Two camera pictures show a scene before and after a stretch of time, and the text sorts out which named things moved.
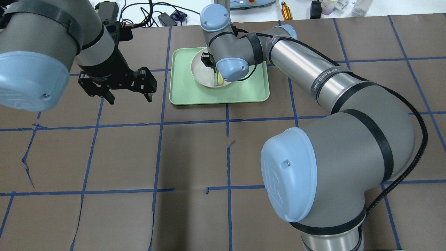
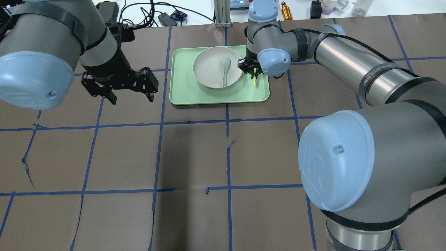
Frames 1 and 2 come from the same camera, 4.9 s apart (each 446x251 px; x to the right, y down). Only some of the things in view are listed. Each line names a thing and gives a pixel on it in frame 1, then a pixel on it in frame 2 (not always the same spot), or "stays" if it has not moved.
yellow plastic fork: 220,79 -> 255,70
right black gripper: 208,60 -> 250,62
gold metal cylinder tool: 286,12 stays
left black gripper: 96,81 stays
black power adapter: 167,20 stays
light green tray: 184,90 stays
